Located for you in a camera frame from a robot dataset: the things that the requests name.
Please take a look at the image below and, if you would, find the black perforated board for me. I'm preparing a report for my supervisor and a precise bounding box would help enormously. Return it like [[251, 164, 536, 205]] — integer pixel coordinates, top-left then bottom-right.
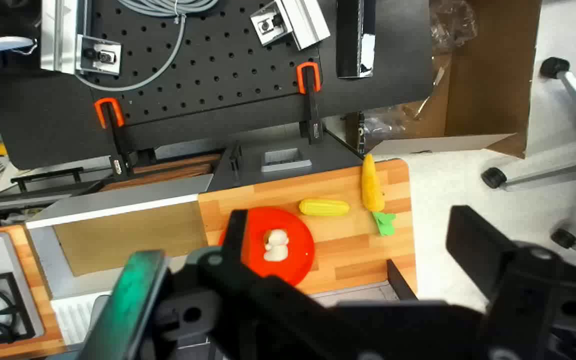
[[0, 0, 431, 168]]

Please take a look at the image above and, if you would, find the office chair base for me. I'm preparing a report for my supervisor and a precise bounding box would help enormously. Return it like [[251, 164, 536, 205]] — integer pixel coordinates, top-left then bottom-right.
[[479, 56, 576, 251]]

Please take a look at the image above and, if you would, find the grey cable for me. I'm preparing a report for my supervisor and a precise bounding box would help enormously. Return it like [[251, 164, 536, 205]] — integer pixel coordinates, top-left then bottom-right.
[[74, 0, 222, 93]]

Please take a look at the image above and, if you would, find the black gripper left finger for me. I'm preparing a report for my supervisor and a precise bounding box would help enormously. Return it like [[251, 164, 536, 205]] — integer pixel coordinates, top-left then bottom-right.
[[188, 209, 336, 320]]

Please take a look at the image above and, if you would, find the yellow toy corn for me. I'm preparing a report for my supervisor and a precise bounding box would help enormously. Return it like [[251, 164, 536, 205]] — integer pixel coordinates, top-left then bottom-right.
[[297, 199, 350, 217]]

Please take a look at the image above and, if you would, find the small white toy figure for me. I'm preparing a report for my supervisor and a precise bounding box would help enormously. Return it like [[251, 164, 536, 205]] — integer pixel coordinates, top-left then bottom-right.
[[263, 230, 289, 262]]

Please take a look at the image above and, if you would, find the cardboard box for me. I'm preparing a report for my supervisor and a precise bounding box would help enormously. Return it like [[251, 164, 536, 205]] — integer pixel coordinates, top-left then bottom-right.
[[373, 0, 541, 157]]

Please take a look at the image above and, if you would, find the aluminium profile bracket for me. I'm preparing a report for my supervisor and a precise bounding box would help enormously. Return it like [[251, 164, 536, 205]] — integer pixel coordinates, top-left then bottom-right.
[[39, 0, 122, 76]]

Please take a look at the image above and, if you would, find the white toy sink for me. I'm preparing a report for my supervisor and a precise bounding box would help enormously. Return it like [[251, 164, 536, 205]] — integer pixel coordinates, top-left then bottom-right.
[[26, 193, 205, 346]]

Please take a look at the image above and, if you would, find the orange black clamp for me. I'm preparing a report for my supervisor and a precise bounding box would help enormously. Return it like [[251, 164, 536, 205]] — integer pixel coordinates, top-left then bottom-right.
[[295, 60, 321, 142], [93, 96, 132, 177]]

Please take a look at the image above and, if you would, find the red round plate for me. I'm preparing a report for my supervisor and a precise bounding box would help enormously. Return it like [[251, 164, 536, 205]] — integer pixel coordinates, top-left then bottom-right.
[[219, 205, 313, 285]]

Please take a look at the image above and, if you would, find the wooden toy countertop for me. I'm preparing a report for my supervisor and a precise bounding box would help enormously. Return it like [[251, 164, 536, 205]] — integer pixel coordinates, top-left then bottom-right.
[[198, 159, 415, 294]]

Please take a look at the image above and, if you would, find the orange toy carrot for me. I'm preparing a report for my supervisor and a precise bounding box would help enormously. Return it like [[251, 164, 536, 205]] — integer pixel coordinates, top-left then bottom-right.
[[360, 154, 396, 236]]

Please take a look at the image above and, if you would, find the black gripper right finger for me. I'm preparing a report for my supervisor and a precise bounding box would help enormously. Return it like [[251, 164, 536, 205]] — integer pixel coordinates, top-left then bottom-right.
[[446, 205, 562, 320]]

